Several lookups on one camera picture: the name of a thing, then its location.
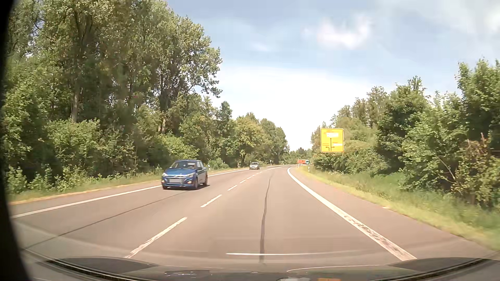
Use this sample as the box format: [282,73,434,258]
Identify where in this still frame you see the blue car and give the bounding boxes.
[161,159,209,190]

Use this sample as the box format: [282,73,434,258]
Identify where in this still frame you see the yellow direction sign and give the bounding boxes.
[320,127,345,154]

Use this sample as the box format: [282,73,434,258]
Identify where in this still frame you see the grey asphalt road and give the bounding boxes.
[9,165,493,270]

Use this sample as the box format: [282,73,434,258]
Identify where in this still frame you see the car's own bonnet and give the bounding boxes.
[23,250,500,281]

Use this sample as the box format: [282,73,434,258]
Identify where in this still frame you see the road markings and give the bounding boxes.
[12,165,417,261]

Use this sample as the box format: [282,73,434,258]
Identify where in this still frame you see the row of tall trees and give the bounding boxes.
[2,0,291,194]

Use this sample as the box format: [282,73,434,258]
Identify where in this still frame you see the grass verge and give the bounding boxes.
[8,166,251,203]
[294,165,500,251]

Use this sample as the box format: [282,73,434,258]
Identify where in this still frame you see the row of trees and bushes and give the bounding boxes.
[310,59,500,211]

